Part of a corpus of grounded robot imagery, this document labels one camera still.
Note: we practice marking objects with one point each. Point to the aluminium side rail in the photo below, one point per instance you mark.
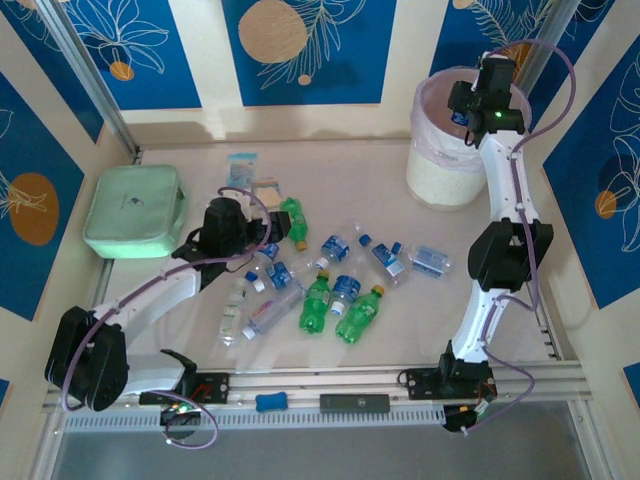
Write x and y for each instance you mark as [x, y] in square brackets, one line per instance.
[547, 335]
[105, 280]

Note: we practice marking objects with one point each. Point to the blue bone-shaped object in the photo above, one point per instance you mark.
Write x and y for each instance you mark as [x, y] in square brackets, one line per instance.
[271, 402]

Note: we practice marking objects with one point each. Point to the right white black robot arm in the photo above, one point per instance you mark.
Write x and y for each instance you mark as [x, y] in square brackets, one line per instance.
[505, 175]

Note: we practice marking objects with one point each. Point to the light green zip pouch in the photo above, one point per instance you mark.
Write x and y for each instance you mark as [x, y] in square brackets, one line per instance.
[130, 210]

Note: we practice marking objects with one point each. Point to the clear plastic bottle blue cap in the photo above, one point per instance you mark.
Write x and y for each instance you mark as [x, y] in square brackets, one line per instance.
[300, 263]

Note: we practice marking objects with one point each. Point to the clear plastic bottle blue label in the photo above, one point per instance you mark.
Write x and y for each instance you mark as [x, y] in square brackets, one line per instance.
[457, 119]

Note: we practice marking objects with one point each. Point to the white textured waste bin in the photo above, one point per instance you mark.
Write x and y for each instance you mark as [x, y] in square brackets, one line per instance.
[440, 185]

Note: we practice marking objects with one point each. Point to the dark grey bar device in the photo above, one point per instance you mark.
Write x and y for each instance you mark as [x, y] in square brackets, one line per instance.
[355, 403]

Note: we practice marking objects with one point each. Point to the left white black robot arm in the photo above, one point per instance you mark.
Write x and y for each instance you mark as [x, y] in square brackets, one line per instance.
[150, 300]

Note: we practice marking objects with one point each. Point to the grey metal panel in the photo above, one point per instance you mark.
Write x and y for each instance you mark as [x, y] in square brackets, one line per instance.
[350, 455]

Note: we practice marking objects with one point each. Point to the blue wet wipes packet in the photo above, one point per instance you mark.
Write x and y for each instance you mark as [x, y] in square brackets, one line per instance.
[242, 170]

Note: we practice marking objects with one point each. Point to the green plastic bottle yellow cap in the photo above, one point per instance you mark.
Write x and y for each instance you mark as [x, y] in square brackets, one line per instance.
[315, 305]
[297, 220]
[357, 317]

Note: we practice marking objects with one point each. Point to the clear bottle red blue label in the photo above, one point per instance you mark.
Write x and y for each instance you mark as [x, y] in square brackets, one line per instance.
[272, 312]

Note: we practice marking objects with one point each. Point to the beige snack packet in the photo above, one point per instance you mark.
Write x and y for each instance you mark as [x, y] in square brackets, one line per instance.
[267, 195]

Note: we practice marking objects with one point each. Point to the clear bottle green white label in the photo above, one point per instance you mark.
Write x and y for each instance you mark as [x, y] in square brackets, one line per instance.
[231, 315]

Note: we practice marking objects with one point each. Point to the pink plastic bin liner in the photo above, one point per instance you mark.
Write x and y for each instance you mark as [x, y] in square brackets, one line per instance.
[440, 152]

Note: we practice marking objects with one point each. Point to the aluminium frame post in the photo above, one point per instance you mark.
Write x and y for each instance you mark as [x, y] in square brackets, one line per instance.
[90, 85]
[545, 40]

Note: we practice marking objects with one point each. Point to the aluminium mounting rail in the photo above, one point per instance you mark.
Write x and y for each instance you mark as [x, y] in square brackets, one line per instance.
[310, 382]

